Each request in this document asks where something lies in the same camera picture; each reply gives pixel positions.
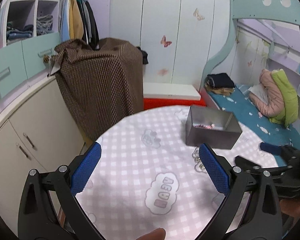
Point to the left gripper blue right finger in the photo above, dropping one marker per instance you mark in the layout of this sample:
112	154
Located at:
262	216

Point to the teal drawer cabinet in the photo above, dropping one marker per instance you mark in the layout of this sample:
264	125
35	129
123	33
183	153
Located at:
23	60

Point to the folded dark clothes stack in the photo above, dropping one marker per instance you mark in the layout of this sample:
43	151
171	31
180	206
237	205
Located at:
220	84

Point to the white board on bench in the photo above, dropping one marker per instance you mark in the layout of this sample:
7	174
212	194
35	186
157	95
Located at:
170	91

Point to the pink checked tablecloth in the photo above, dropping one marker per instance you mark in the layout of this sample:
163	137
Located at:
148	178

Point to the pine cone ornament right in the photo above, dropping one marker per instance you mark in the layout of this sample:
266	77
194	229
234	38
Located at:
46	59

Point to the white base cabinet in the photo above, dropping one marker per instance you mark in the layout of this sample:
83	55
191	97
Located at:
40	134

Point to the white pillow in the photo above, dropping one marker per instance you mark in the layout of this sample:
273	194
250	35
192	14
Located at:
260	92

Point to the hanging clothes row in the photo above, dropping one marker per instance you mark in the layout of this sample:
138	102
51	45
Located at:
77	21

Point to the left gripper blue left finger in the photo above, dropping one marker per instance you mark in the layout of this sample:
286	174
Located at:
37	218

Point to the teal patterned mattress sheet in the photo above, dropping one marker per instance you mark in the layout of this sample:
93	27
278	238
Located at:
256	128

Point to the lilac stepped shelf unit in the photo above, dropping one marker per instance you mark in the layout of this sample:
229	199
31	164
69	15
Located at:
40	10

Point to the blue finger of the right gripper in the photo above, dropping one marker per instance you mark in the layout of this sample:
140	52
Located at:
272	149
247	165

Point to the pink butterfly sticker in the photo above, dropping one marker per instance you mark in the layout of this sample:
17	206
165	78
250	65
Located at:
165	42

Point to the red storage bench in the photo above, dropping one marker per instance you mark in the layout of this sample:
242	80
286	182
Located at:
172	102

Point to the person's right hand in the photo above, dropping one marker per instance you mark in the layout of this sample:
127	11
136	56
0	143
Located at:
291	207

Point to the grey metal tin box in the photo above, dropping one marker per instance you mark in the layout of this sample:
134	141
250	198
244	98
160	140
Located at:
219	129

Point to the beige butterfly sticker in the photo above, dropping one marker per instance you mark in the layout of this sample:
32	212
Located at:
197	15

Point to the white wardrobe doors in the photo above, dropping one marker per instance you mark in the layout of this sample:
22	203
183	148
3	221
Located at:
144	22

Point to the folded jeans in shelf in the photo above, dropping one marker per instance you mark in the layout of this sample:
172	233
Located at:
13	33

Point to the green pillow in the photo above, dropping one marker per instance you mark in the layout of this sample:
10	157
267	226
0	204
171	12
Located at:
289	114

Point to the teal bunk bed frame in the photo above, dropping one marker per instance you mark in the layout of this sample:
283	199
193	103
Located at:
253	16

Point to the pink puffer jacket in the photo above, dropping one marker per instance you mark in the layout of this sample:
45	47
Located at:
275	105

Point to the brown dotted cloth cover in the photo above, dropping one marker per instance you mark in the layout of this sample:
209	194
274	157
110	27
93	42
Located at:
100	87

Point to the person's left hand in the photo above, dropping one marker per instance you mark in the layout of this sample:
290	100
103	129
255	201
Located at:
157	234

